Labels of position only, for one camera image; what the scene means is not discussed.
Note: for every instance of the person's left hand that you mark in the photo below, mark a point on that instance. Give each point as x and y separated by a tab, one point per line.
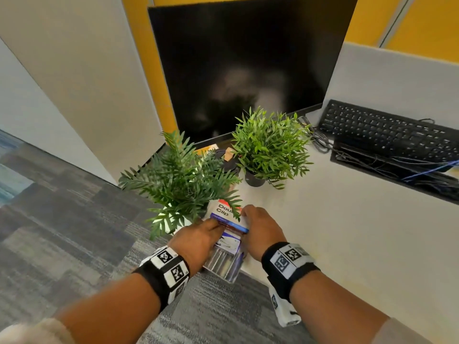
195	243

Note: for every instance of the clear pen case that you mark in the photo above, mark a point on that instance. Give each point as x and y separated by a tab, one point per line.
224	265

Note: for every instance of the red white clip box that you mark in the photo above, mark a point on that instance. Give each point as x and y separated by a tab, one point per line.
224	211

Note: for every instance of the white table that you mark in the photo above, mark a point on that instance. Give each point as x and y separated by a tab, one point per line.
340	247

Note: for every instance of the black keyboard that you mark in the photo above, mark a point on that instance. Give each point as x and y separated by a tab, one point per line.
376	128

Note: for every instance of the black wrist band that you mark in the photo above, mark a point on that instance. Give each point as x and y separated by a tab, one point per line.
283	279
157	283

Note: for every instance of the person's right forearm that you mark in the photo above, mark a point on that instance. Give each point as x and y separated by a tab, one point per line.
333	311

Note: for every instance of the beige right sleeve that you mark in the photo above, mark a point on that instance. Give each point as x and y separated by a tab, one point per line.
398	334

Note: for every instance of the bushy small-leaf potted plant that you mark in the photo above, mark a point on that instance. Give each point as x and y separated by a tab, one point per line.
269	146

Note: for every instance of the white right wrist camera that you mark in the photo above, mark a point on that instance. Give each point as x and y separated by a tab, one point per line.
285	309

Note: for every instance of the person's left forearm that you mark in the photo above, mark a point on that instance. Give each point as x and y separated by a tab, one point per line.
114	315

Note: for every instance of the black right wrist band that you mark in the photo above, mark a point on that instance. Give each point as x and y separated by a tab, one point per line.
283	279

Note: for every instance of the black left wrist band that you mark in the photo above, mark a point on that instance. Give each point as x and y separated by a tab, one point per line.
157	283

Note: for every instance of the beige partition panel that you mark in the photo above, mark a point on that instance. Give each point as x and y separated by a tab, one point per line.
79	68

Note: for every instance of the beige cardboard sheet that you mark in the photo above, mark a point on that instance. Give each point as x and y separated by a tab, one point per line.
208	149

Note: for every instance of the beige sleeve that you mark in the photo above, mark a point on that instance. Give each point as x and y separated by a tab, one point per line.
398	334
36	333

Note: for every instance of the coffee cup with black lid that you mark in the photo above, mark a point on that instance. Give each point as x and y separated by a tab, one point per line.
229	164

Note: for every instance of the person's right hand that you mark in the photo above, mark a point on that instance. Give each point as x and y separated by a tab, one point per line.
265	232

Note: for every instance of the black monitor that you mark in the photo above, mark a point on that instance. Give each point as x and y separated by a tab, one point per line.
251	60

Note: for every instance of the blue white clip box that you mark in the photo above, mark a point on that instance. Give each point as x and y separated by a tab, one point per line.
229	243

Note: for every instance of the grey desk partition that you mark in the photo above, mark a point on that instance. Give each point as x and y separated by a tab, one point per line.
394	78

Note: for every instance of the beige left sleeve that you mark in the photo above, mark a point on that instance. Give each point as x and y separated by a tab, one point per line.
36	333

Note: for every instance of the fern potted plant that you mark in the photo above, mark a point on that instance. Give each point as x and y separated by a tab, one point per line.
179	182

